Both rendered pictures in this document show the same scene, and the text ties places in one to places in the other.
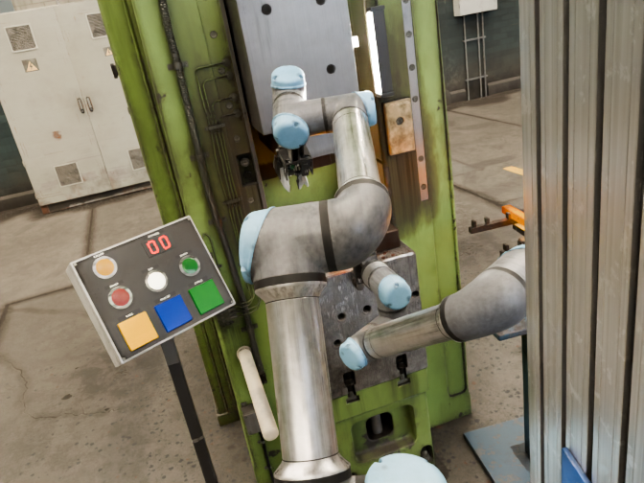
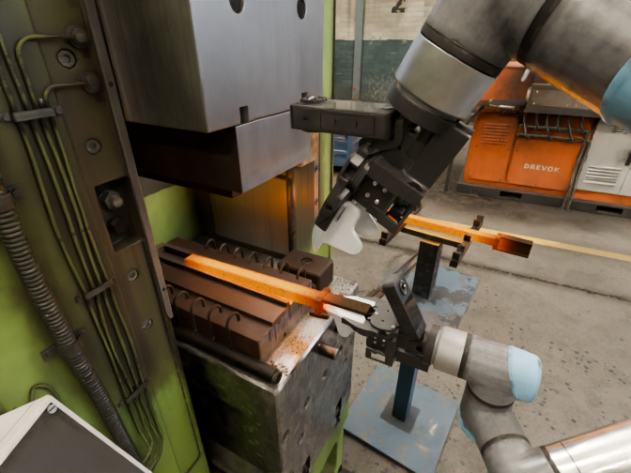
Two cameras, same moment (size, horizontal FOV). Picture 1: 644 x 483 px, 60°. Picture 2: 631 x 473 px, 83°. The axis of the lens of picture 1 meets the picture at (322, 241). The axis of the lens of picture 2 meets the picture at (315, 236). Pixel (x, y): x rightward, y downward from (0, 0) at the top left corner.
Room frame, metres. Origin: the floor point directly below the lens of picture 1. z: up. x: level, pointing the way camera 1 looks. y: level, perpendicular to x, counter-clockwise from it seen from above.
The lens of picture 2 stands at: (1.20, 0.35, 1.46)
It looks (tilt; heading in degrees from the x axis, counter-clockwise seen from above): 29 degrees down; 312
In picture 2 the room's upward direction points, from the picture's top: straight up
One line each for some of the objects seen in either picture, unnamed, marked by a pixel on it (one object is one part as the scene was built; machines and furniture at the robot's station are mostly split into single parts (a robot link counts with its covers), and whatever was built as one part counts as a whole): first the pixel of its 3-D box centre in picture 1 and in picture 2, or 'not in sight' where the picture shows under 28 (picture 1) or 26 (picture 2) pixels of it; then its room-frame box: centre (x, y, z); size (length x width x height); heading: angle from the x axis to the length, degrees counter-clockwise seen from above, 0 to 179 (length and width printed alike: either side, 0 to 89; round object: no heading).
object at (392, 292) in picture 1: (389, 288); (498, 368); (1.24, -0.15, 1.00); 0.11 x 0.08 x 0.09; 13
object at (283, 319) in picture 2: not in sight; (211, 288); (1.82, 0.01, 0.96); 0.42 x 0.20 x 0.09; 13
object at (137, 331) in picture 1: (137, 331); not in sight; (1.24, 0.49, 1.01); 0.07 x 0.05 x 0.07; 128
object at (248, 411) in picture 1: (256, 416); not in sight; (1.65, 0.34, 0.36); 0.09 x 0.07 x 0.12; 103
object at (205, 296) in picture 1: (205, 296); not in sight; (1.37, 0.33, 1.01); 0.07 x 0.05 x 0.07; 128
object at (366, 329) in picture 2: not in sight; (365, 324); (1.45, -0.07, 1.02); 0.09 x 0.05 x 0.02; 16
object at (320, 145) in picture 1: (298, 129); (183, 130); (1.82, 0.01, 1.32); 0.42 x 0.20 x 0.10; 13
